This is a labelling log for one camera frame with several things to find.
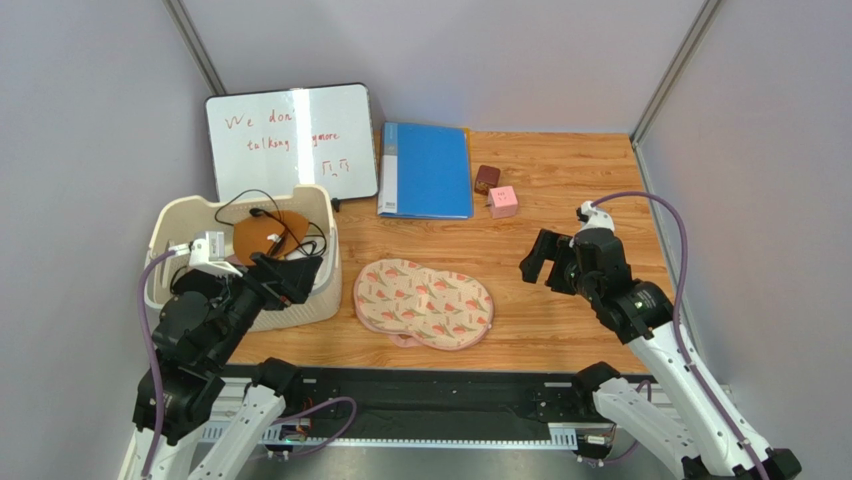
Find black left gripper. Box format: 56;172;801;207
207;248;323;366

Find orange bra black straps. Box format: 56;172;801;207
213;188;329;268

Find floral pink laundry bag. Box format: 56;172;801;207
353;258;495;351

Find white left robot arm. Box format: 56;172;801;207
133;253;323;479

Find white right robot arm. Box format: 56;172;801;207
519;228;802;479

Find cream plastic laundry basket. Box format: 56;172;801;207
145;185;343;332

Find pink small cube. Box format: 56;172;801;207
487;186;519;219

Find dark red small box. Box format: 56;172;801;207
473;165;501;195

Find white dry-erase board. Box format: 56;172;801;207
204;83;378;201

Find blue document folder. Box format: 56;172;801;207
377;122;473;220

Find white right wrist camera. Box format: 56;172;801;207
576;201;615;232

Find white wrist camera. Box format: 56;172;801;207
576;201;615;232
188;230;243;277

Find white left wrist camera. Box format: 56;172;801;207
188;230;243;277

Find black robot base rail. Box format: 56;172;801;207
249;367;638;465

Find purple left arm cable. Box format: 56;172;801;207
137;247;194;478

